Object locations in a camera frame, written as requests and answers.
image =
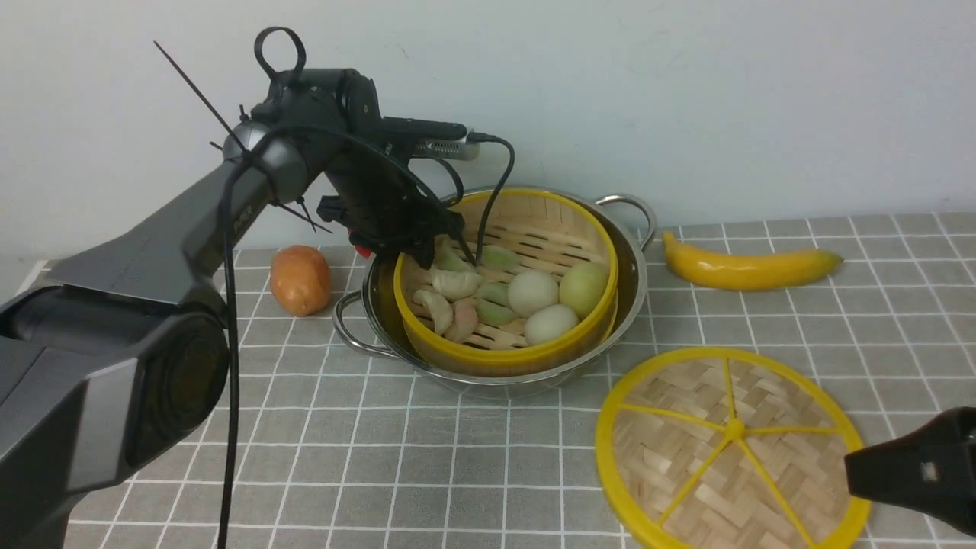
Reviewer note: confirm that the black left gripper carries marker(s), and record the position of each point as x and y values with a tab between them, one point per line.
374	196

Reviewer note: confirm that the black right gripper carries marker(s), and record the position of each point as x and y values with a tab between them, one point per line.
930	471

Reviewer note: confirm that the yellow bamboo steamer basket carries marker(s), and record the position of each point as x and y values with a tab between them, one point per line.
489	223

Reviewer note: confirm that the yellow woven bamboo steamer lid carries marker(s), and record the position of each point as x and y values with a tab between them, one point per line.
722	448

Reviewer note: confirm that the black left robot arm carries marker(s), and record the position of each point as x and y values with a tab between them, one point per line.
125	353

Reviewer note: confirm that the stainless steel pot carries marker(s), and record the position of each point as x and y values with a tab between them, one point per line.
369	322

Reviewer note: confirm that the green dumpling left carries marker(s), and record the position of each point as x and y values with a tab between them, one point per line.
447	259

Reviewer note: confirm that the green dumpling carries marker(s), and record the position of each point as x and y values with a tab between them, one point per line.
499	259
494	292
493	314
447	259

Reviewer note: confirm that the white dumpling middle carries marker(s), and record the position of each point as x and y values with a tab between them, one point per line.
455	285

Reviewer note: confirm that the white dumpling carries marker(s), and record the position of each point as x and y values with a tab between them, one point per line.
455	285
438	308

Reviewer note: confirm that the green dumpling upper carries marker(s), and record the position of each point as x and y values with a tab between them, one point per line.
499	259

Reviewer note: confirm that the red toy bell pepper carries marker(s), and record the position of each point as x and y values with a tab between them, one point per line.
361	248

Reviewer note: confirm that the white dumpling bottom left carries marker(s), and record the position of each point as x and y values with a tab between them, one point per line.
438	308

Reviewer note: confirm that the pink dumpling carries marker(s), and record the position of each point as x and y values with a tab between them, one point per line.
465	321

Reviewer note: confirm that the green dumpling centre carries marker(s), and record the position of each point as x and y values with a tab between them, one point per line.
494	292

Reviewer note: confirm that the green dumpling lower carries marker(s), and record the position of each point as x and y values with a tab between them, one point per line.
493	314

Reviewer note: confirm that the white toy bun upper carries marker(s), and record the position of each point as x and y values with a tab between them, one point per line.
532	290

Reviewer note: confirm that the white toy bun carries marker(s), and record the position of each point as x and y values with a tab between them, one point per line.
532	290
549	323

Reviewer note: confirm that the brown toy potato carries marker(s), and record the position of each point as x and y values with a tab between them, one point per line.
301	280

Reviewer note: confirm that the white toy bun lower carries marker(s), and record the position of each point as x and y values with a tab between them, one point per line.
549	323

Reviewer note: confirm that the yellow-green toy bun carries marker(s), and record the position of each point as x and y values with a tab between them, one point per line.
582	287

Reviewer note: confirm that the yellow toy banana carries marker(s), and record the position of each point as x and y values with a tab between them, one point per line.
747	273

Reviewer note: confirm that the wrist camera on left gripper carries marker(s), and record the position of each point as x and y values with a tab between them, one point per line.
409	138

